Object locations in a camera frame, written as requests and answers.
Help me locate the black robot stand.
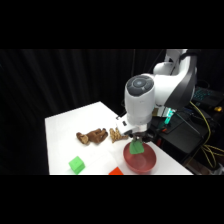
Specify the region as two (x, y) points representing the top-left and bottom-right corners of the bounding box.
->
(146, 99), (224, 165)

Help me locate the yellow cable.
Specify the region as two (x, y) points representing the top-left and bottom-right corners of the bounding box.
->
(188, 99), (224, 169)

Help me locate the black curtain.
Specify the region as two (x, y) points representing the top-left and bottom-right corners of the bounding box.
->
(0, 49), (224, 176)

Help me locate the tan giraffe toy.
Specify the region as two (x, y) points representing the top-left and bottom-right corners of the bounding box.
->
(109, 127), (130, 144)

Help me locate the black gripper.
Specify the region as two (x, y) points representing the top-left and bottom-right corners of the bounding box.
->
(127, 129), (156, 144)

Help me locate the green cube block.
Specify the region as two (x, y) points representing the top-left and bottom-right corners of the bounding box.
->
(68, 155), (86, 175)

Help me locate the green triangle block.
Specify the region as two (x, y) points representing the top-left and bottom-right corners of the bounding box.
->
(128, 139), (145, 155)

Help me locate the black laptop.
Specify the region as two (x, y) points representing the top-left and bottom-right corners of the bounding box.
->
(192, 85), (224, 108)

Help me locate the brown plush toy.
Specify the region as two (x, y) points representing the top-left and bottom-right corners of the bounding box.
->
(75, 127), (109, 146)

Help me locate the pink bowl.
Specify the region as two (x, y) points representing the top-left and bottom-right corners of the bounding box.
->
(122, 141), (158, 175)

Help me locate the orange block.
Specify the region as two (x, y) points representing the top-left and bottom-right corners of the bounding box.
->
(108, 167), (124, 176)

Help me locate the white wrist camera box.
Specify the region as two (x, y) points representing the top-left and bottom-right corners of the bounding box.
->
(115, 115), (132, 136)

